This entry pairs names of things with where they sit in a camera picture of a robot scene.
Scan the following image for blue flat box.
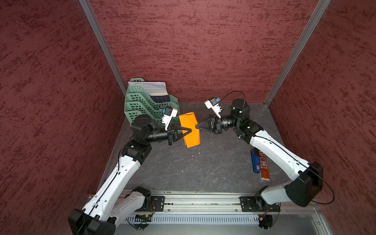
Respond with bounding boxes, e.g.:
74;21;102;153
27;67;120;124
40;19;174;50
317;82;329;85
251;148;260;173

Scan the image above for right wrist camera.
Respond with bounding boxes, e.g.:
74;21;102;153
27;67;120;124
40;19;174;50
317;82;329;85
204;98;222;118

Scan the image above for green file organizer rack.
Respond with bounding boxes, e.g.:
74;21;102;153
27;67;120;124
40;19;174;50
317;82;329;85
124;78;180;128

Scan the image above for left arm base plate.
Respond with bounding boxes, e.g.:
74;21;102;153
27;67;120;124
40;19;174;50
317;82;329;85
138;196;165;212

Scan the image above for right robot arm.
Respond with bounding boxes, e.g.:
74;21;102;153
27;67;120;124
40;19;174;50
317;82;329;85
196;98;324;211

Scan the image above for right corner aluminium post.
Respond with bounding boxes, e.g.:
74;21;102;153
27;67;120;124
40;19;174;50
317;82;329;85
264;0;331;106

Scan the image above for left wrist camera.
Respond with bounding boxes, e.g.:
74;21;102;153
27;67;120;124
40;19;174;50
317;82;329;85
162;106;178;131

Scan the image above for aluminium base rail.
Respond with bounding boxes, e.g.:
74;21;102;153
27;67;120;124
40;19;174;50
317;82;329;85
83;189;322;214

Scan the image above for white papers in rack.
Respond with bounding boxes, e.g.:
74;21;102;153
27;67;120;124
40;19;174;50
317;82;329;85
128;81;168;96

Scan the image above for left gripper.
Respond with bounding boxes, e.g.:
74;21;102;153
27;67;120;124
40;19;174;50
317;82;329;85
145;122;191;146

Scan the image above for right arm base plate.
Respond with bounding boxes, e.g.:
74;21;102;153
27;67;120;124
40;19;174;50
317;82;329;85
239;196;280;213

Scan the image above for left corner aluminium post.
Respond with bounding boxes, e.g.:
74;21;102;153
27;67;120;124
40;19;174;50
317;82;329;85
79;0;127;97

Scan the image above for red flat box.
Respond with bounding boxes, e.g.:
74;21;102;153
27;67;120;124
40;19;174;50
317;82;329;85
259;151;270;181

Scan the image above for corner aluminium post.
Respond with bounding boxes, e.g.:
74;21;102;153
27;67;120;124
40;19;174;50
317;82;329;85
79;0;127;97
264;0;331;106

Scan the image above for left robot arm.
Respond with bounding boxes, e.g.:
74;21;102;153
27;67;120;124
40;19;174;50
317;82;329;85
68;115;196;235

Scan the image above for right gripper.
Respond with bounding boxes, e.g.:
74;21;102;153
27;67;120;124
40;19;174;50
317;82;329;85
196;113;240;133

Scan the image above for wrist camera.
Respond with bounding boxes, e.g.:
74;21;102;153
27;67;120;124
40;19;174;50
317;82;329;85
162;106;178;131
204;98;222;118

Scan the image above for dark notebook in rack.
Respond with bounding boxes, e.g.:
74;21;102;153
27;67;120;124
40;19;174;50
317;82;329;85
150;95;170;103

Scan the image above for white vented cable duct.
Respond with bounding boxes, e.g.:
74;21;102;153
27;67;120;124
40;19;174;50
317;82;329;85
127;214;259;225

